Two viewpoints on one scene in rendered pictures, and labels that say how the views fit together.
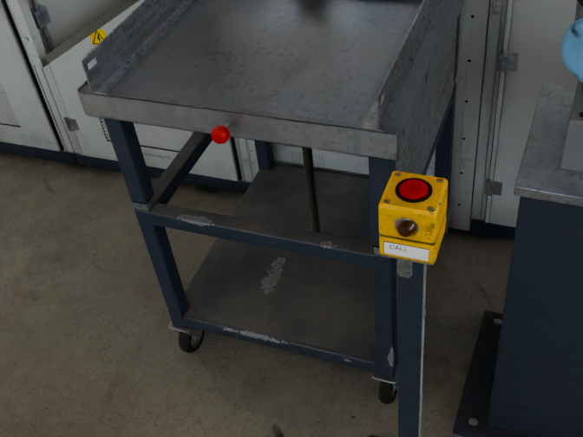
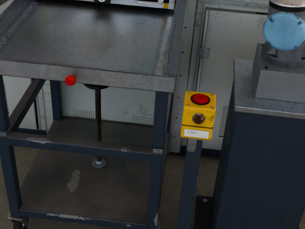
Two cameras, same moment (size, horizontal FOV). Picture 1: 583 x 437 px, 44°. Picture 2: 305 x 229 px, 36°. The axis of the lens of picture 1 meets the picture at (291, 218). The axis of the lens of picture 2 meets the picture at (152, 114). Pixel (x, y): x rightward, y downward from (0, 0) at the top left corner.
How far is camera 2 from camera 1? 0.33 m
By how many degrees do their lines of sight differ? 18
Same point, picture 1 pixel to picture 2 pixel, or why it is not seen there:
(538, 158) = (242, 92)
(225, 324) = (48, 211)
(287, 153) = (71, 110)
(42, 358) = not seen: outside the picture
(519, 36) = (210, 38)
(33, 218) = not seen: outside the picture
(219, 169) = (25, 122)
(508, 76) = (204, 61)
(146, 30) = (8, 24)
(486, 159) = not seen: hidden behind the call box
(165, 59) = (25, 40)
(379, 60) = (153, 42)
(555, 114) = (245, 72)
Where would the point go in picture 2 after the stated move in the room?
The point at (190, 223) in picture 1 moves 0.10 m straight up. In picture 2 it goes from (35, 142) to (32, 118)
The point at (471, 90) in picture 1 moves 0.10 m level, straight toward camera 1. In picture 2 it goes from (183, 69) to (185, 80)
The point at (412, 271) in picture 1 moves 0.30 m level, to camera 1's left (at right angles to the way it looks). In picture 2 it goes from (195, 147) to (85, 168)
